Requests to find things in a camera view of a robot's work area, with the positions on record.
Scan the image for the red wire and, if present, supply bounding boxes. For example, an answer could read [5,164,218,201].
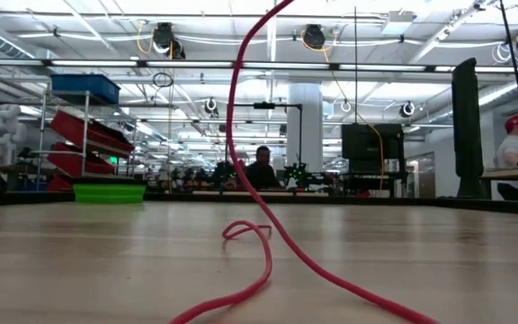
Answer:
[168,0,441,324]

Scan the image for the person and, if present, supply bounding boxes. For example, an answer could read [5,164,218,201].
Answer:
[244,145,283,191]
[496,113,518,202]

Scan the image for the black gantry stand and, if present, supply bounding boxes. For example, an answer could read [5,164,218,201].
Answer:
[224,102,304,194]

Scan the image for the white square pillar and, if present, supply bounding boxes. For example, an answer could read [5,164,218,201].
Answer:
[287,83,324,193]

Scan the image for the black monitor cabinet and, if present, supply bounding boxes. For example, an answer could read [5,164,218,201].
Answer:
[340,122,407,193]

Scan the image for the long ceiling light strip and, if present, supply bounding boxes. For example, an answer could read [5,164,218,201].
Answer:
[0,58,518,75]

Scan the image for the green square plastic bin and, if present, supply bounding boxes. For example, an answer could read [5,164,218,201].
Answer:
[73,183,147,205]

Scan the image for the red plastic storage bin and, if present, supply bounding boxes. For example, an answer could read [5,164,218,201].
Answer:
[46,142,116,177]
[49,110,136,158]
[45,174,76,194]

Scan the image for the blue plastic storage bin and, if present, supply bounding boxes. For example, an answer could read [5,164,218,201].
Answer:
[50,73,121,105]

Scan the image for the white ceiling box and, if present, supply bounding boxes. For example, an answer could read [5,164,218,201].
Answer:
[380,9,417,36]

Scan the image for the tall black panel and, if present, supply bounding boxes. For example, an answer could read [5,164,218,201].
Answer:
[451,57,487,200]

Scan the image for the wooden table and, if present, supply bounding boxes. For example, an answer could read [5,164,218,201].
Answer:
[478,166,518,203]

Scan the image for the small ceiling cord reel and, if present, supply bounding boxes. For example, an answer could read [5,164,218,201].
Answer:
[397,100,417,120]
[203,95,220,120]

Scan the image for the thin black hanging cable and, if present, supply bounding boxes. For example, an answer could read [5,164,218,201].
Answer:
[353,6,359,125]

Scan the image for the metal wire shelf rack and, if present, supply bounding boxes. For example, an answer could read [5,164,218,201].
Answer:
[35,88,139,193]

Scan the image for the black aluminium table frame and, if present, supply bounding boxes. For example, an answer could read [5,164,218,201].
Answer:
[0,191,518,216]

